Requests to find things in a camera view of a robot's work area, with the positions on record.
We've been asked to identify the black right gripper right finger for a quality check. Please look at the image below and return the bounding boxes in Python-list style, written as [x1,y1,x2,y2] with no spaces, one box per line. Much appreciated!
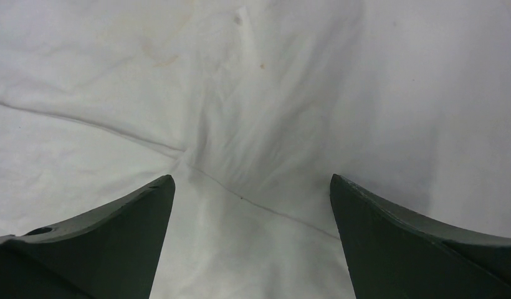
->
[330,174,511,298]

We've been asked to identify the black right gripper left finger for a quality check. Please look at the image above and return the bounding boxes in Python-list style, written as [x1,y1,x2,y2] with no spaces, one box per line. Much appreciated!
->
[0,175,176,298]

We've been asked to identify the white t shirt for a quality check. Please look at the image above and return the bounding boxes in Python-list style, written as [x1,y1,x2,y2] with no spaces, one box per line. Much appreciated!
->
[0,1,511,298]

